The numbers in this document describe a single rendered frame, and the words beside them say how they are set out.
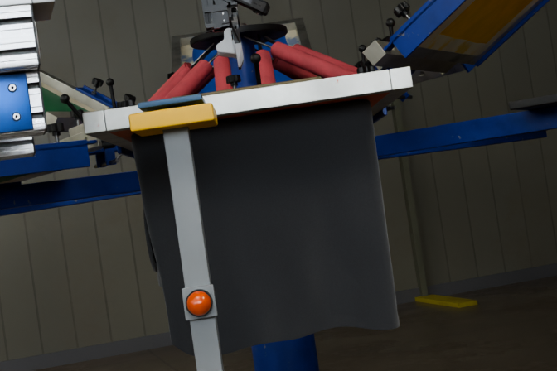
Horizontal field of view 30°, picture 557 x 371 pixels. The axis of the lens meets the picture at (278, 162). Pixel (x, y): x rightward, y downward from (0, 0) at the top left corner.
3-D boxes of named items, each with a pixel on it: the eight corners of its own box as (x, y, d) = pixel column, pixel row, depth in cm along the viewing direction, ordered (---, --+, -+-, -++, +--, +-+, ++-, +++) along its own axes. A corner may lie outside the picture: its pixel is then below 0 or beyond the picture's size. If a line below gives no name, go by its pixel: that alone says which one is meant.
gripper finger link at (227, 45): (220, 69, 242) (214, 33, 244) (244, 66, 242) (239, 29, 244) (219, 65, 239) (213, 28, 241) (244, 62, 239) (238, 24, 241)
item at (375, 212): (405, 329, 190) (370, 98, 192) (162, 365, 190) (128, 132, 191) (403, 327, 194) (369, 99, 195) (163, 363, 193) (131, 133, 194)
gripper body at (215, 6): (207, 36, 249) (199, -13, 249) (242, 31, 249) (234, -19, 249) (205, 31, 241) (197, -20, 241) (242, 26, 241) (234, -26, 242)
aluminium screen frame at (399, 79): (413, 87, 183) (410, 65, 184) (84, 134, 182) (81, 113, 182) (367, 120, 262) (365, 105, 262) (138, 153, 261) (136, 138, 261)
